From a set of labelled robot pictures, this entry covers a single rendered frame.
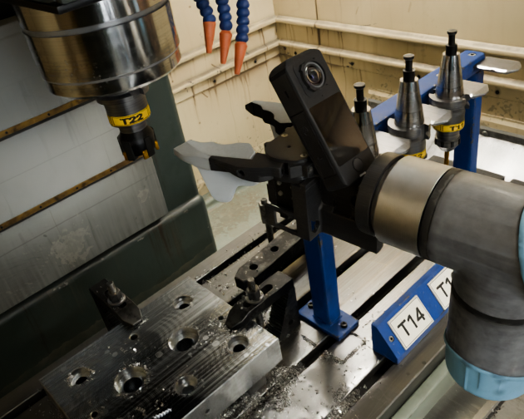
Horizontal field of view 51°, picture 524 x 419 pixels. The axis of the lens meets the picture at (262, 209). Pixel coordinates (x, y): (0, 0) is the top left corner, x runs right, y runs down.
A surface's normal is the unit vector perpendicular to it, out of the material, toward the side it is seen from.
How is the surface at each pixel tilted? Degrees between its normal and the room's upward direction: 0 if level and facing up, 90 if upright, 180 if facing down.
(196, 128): 90
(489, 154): 24
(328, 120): 59
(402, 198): 44
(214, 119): 90
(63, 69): 90
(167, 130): 90
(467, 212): 37
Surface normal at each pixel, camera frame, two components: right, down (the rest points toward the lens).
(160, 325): -0.15, -0.81
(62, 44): -0.24, 0.58
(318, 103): 0.54, -0.16
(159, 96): 0.68, 0.33
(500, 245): -0.62, 0.05
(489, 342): -0.47, 0.57
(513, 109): -0.72, 0.48
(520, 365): 0.17, 0.56
